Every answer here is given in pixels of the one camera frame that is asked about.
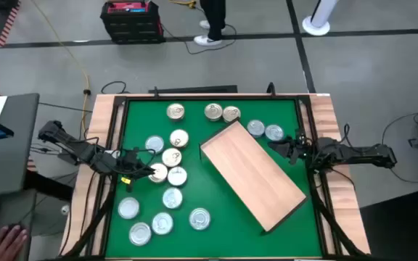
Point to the gold-lid blue salmon can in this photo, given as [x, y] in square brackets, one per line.
[213, 111]
[171, 157]
[161, 174]
[231, 114]
[175, 111]
[179, 138]

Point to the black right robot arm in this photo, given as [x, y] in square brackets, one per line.
[361, 152]

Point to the person's hand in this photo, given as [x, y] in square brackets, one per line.
[4, 246]

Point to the person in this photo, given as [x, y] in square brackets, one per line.
[214, 18]

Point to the black crate with red top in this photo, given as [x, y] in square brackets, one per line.
[133, 25]

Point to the green table mat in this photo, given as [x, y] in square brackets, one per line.
[230, 246]

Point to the black table frame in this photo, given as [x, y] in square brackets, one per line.
[212, 97]

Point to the white pole with round base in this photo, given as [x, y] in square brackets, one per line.
[316, 25]

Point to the black floor mat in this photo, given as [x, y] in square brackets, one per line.
[401, 232]

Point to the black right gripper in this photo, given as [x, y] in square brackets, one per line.
[300, 149]

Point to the long black bar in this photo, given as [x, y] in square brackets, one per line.
[194, 89]

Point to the white-lid seafood can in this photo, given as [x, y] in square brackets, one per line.
[177, 176]

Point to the small grey round object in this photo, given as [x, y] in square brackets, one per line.
[65, 209]

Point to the silver-lid teal seafood can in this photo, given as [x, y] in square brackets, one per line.
[274, 132]

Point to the wooden board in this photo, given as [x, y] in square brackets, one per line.
[252, 174]

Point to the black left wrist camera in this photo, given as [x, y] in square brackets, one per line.
[132, 154]

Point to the black table clamp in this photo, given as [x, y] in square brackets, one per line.
[271, 90]
[155, 92]

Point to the grey desk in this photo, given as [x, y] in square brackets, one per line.
[13, 163]

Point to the yellow gripper tag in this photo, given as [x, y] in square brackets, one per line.
[125, 180]

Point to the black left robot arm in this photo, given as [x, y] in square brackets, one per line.
[74, 146]

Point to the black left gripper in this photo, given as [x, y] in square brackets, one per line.
[129, 168]

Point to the silver-lid blue-white seafood can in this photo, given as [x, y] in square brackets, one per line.
[255, 128]

